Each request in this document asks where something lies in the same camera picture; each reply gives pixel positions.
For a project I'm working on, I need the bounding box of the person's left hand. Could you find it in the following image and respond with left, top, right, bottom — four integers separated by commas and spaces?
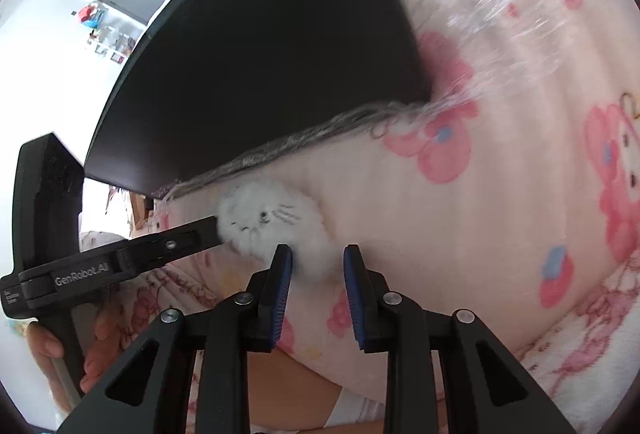
27, 301, 123, 395

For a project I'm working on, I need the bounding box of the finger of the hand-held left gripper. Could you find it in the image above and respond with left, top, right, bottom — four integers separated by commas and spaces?
117, 215, 221, 275

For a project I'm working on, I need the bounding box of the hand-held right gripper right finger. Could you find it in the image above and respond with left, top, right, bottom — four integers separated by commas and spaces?
342, 244, 583, 434

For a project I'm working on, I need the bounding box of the pink printed blanket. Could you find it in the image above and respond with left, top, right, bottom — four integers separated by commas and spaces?
80, 0, 640, 434

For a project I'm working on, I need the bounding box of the white plush seal toy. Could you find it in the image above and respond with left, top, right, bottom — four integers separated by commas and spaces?
215, 179, 333, 285

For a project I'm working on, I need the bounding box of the clear plastic wrap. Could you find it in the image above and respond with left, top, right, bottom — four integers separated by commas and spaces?
400, 0, 601, 115

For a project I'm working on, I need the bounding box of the black box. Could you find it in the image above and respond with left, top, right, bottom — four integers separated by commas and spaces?
82, 0, 433, 202

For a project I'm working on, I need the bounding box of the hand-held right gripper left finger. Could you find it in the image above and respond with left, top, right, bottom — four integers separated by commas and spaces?
56, 244, 293, 434

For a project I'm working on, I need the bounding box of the red and blue toy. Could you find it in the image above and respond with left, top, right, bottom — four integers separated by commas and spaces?
75, 2, 108, 29

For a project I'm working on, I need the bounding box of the person's leg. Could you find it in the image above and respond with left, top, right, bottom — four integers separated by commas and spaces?
247, 354, 386, 430

